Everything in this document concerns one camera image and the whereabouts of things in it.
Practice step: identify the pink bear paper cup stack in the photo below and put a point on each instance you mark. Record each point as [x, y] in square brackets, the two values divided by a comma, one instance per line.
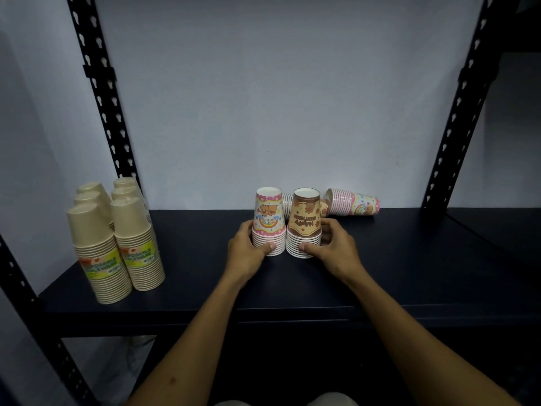
[269, 215]

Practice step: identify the black adjoining shelf board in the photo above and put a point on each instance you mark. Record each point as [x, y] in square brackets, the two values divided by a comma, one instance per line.
[503, 228]

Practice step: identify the orange bear paper cup stack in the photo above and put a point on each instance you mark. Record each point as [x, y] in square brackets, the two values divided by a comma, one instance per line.
[287, 205]

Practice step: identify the person's right forearm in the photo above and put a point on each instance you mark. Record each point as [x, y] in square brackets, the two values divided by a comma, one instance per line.
[418, 346]

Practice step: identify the pink dotted paper cup stack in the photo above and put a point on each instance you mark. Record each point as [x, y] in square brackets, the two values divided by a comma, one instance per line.
[353, 202]

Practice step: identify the person's right hand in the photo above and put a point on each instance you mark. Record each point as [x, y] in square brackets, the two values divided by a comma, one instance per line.
[338, 253]

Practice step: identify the brown bear paper cup stack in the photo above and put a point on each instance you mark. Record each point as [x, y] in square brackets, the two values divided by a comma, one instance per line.
[304, 215]

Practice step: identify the black metal shelf board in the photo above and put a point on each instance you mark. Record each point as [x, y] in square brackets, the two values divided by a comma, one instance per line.
[422, 266]

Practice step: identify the person's left hand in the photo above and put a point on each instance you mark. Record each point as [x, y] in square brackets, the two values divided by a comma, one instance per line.
[243, 260]

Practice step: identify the black perforated shelf upright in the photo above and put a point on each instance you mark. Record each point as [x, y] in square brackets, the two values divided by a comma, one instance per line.
[103, 88]
[469, 101]
[25, 300]

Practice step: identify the person's left thumb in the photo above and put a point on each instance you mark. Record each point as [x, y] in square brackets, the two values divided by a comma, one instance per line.
[264, 249]

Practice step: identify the person's left forearm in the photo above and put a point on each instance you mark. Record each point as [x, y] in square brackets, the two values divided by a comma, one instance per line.
[198, 346]

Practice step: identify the stacks of beige paper cups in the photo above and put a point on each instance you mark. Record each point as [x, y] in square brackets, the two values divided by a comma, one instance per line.
[126, 245]

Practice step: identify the person's right thumb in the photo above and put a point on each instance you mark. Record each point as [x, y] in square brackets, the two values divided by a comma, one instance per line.
[310, 248]

